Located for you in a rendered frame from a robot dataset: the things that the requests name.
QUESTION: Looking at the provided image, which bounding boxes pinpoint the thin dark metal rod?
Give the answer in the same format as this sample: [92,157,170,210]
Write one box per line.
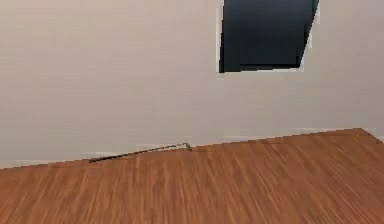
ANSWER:
[88,142,193,164]

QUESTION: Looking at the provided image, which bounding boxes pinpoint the dark window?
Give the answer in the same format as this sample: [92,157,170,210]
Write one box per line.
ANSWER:
[215,0,322,75]

